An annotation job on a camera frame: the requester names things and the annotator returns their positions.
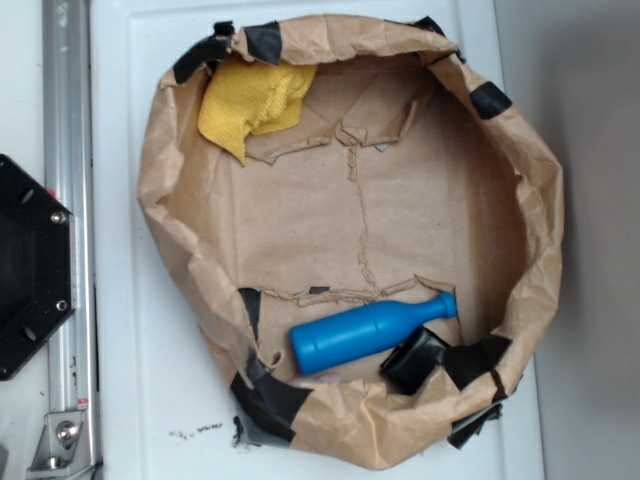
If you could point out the black tape wad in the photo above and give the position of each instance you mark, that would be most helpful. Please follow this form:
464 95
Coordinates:
411 363

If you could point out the metal corner bracket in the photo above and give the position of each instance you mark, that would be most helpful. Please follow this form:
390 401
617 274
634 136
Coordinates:
65 449

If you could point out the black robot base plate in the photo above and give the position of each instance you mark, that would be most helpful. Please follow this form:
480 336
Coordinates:
36 267

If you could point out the brown paper bag basin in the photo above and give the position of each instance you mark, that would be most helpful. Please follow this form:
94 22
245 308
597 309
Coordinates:
311 166

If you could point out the yellow cloth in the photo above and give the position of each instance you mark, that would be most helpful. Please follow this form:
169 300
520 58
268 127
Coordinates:
252 98

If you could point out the blue plastic bottle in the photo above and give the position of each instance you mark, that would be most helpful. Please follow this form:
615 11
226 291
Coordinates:
363 331

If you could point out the aluminium extrusion rail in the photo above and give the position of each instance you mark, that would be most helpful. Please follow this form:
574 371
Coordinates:
72 351

